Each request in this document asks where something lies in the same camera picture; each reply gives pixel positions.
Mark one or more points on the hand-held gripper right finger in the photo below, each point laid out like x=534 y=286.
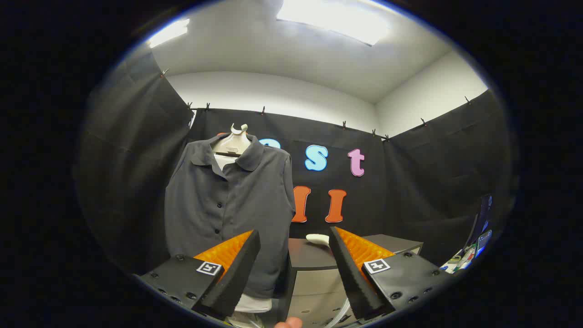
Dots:
x=350 y=278

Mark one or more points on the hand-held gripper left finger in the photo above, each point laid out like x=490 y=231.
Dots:
x=237 y=278

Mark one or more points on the white garment steamer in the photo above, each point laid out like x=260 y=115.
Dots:
x=317 y=239

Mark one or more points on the dark grey button-up shirt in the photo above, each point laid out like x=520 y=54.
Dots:
x=255 y=200

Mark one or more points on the beige clothes hanger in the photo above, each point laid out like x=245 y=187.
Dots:
x=233 y=143

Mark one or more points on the white undershirt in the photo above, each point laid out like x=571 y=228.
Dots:
x=253 y=303

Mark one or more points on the dark cabinet with beige drawers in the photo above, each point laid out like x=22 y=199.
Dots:
x=314 y=282

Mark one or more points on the cluttered white desk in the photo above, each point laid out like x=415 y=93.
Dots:
x=460 y=262

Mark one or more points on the small ceiling light panel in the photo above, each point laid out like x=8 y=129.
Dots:
x=168 y=32

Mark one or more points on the large ceiling light panel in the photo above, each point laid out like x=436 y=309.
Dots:
x=337 y=18

